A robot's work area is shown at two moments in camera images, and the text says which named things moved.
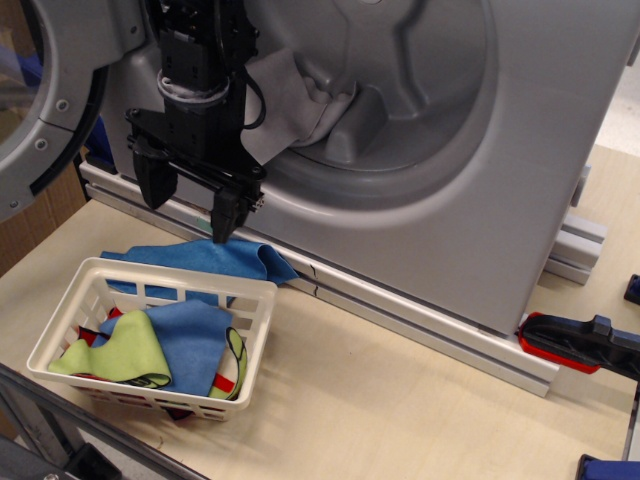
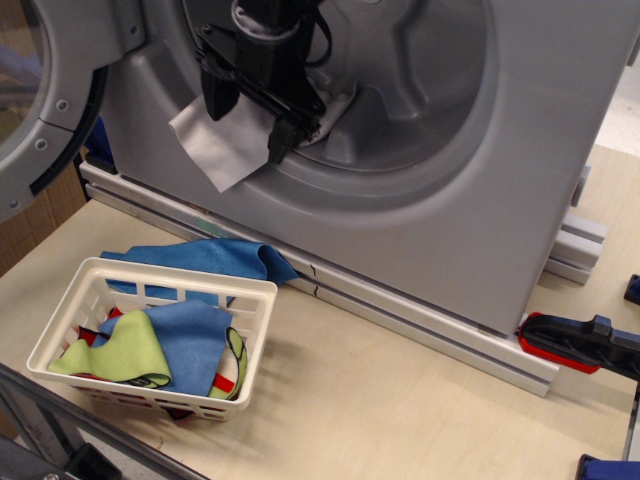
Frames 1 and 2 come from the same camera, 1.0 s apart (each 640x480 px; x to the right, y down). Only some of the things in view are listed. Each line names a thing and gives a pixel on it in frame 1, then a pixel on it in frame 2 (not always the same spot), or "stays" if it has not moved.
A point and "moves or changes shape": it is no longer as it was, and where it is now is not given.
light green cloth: x=129 y=354 stays
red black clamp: x=584 y=346 stays
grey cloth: x=292 y=115 moves or changes shape
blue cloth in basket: x=193 y=340 stays
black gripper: x=206 y=140 → x=273 y=70
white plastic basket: x=107 y=283 stays
